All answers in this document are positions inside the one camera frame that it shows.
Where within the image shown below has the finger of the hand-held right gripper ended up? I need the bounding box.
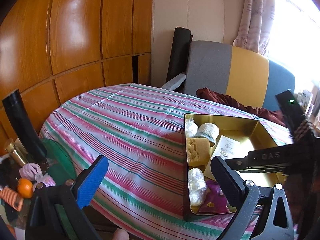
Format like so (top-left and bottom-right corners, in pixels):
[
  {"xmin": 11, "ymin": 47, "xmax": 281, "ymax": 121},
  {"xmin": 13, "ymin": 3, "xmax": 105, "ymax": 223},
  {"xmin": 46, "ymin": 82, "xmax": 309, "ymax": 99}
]
[{"xmin": 226, "ymin": 144, "xmax": 295, "ymax": 174}]

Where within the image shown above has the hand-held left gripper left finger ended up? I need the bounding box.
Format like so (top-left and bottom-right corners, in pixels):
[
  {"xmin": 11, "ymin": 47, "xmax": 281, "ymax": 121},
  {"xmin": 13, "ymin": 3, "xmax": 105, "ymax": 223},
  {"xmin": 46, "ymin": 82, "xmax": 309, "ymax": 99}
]
[{"xmin": 25, "ymin": 155, "xmax": 109, "ymax": 240}]

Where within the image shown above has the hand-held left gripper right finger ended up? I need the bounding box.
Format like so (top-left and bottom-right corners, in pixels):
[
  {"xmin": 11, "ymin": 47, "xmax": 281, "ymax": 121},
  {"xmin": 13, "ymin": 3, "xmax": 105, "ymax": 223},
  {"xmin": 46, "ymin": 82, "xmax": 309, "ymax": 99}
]
[{"xmin": 210, "ymin": 156, "xmax": 295, "ymax": 240}]

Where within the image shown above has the purple snack packet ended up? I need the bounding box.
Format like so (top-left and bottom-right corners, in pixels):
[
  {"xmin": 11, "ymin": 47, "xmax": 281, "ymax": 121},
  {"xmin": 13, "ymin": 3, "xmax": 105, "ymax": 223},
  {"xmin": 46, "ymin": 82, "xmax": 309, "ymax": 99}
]
[{"xmin": 201, "ymin": 180, "xmax": 229, "ymax": 214}]

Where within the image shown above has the gold-lined box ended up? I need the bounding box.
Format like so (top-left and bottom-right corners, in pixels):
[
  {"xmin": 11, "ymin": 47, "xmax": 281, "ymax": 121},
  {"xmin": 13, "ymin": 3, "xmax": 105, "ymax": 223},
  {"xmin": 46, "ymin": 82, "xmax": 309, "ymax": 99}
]
[{"xmin": 183, "ymin": 114, "xmax": 288, "ymax": 222}]

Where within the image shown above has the clear pack of cotton balls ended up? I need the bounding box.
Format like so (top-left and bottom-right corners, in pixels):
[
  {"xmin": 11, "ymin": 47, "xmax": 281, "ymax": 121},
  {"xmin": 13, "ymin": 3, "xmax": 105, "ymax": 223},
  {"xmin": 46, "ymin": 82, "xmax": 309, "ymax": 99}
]
[{"xmin": 188, "ymin": 167, "xmax": 208, "ymax": 205}]

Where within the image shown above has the white paper leaflet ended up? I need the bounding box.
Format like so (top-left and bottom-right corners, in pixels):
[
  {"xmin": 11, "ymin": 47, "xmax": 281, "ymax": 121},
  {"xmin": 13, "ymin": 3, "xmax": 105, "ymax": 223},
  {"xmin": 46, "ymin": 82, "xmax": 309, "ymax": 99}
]
[{"xmin": 203, "ymin": 135, "xmax": 242, "ymax": 180}]

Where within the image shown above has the yellow sponge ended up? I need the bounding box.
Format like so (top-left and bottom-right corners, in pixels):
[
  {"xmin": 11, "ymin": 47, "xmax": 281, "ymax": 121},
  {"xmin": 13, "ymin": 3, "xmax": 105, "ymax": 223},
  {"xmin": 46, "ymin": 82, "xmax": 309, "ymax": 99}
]
[{"xmin": 187, "ymin": 137, "xmax": 210, "ymax": 167}]

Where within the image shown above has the white plastic-wrapped ball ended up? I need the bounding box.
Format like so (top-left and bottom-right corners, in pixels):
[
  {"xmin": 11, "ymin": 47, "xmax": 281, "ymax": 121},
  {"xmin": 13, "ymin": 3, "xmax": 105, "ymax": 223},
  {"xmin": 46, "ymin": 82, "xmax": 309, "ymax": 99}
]
[{"xmin": 185, "ymin": 120, "xmax": 199, "ymax": 138}]

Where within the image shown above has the person's left hand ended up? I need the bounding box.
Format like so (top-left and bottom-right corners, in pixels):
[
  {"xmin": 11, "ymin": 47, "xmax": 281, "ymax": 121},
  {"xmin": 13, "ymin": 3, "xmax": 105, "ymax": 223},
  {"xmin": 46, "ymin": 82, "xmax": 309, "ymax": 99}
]
[{"xmin": 112, "ymin": 229, "xmax": 129, "ymax": 240}]

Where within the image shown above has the white tissue box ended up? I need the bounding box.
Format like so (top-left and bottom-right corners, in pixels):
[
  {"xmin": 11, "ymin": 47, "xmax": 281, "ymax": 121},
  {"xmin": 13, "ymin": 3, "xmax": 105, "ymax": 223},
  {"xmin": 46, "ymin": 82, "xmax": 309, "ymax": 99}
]
[{"xmin": 299, "ymin": 90, "xmax": 313, "ymax": 108}]

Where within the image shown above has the green cushion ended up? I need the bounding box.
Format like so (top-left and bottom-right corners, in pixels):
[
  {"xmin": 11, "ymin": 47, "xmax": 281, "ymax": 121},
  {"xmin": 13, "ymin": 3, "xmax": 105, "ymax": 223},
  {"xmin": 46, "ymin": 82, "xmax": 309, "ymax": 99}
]
[{"xmin": 39, "ymin": 137, "xmax": 77, "ymax": 180}]

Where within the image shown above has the pink patterned packet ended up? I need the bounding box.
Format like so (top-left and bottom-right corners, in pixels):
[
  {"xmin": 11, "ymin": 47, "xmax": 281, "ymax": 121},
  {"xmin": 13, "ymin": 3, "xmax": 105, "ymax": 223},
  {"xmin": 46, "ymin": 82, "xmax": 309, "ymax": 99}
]
[{"xmin": 35, "ymin": 175, "xmax": 57, "ymax": 188}]

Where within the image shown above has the striped tablecloth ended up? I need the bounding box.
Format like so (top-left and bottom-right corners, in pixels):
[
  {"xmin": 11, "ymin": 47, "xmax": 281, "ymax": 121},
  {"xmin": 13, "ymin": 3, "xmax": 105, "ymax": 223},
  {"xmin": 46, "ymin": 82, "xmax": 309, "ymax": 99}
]
[{"xmin": 39, "ymin": 84, "xmax": 295, "ymax": 240}]

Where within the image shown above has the grey yellow blue sofa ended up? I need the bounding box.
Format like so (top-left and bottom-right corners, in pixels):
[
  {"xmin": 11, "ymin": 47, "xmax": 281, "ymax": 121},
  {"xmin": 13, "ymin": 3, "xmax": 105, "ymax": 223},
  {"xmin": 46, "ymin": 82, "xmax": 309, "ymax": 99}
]
[{"xmin": 162, "ymin": 40, "xmax": 296, "ymax": 113}]

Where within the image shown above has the pink cloth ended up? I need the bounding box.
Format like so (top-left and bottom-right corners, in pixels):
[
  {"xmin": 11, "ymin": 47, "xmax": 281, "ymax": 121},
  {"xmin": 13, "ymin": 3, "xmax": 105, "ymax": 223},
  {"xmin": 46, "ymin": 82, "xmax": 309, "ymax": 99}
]
[{"xmin": 19, "ymin": 163, "xmax": 42, "ymax": 180}]

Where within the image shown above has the orange fruit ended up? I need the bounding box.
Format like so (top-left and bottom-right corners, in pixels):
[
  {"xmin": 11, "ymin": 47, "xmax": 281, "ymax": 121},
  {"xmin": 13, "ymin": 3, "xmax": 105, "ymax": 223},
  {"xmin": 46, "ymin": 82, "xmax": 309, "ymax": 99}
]
[{"xmin": 17, "ymin": 178, "xmax": 34, "ymax": 199}]

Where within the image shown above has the maroon blanket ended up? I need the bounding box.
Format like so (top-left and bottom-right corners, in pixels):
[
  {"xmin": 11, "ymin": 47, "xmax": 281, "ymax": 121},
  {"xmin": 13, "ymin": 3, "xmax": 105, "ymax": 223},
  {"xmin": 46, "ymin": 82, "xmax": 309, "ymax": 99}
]
[{"xmin": 196, "ymin": 87, "xmax": 287, "ymax": 127}]

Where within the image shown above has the window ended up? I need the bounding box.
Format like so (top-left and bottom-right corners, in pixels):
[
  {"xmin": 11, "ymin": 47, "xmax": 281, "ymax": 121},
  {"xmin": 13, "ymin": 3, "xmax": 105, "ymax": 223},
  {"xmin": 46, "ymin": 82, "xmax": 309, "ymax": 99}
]
[{"xmin": 269, "ymin": 0, "xmax": 320, "ymax": 88}]

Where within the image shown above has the orange ribbed tool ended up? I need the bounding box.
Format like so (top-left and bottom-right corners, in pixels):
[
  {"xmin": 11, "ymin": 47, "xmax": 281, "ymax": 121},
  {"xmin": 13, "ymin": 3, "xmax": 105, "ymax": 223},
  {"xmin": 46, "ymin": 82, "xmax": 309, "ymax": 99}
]
[{"xmin": 0, "ymin": 185, "xmax": 24, "ymax": 211}]

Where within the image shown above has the black tube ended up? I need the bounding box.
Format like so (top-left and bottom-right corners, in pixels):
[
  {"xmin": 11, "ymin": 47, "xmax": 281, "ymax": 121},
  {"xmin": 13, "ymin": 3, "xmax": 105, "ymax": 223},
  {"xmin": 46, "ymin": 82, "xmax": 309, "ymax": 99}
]
[{"xmin": 2, "ymin": 89, "xmax": 48, "ymax": 164}]

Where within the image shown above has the pink patterned curtain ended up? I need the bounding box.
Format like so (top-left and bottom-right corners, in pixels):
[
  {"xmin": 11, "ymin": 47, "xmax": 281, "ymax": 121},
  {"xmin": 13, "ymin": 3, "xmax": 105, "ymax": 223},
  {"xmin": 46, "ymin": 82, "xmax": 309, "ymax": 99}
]
[{"xmin": 232, "ymin": 0, "xmax": 275, "ymax": 55}]

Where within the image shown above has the black rolled mat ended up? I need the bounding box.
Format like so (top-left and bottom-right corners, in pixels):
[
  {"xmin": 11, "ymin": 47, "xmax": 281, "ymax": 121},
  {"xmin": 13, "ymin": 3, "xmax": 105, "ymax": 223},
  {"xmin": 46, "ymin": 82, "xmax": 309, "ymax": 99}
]
[{"xmin": 166, "ymin": 27, "xmax": 192, "ymax": 80}]

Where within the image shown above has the wooden wardrobe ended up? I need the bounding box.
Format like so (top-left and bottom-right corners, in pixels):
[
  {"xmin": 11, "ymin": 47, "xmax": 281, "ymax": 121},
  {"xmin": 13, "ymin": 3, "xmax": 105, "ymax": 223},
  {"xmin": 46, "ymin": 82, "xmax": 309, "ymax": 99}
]
[{"xmin": 0, "ymin": 0, "xmax": 154, "ymax": 140}]

